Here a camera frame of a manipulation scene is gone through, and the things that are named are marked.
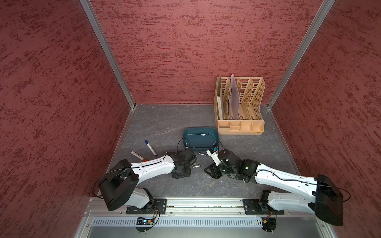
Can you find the teal plastic storage box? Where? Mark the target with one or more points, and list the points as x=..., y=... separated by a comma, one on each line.
x=192, y=138

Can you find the aluminium corner post right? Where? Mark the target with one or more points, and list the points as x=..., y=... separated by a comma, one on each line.
x=312, y=30

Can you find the beige plastic file organizer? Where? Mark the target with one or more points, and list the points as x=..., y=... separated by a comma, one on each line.
x=250, y=122

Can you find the blue capped white marker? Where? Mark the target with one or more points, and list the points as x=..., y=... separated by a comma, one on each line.
x=151, y=148

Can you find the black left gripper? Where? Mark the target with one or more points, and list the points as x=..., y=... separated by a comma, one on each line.
x=188, y=172

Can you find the aluminium corner post left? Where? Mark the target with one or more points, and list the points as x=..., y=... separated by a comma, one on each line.
x=96, y=26

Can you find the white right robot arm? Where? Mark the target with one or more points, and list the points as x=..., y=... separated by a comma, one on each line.
x=318, y=196

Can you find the purple folder in organizer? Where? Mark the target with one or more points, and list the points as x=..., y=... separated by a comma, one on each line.
x=234, y=99

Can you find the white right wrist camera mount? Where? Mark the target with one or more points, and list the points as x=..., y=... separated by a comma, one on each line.
x=213, y=153

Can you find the aluminium front rail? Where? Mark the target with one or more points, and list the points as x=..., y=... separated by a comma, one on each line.
x=198, y=217

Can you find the white folder in organizer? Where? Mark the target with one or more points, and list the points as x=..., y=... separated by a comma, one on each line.
x=218, y=98

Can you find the red capped white marker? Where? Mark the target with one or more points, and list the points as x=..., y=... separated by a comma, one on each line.
x=138, y=156

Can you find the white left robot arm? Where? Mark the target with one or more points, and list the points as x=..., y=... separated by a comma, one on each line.
x=119, y=186

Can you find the aluminium corner post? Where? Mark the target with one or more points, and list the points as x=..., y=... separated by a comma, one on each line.
x=312, y=30
x=96, y=26

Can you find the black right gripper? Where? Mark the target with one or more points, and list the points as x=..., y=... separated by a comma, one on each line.
x=213, y=169

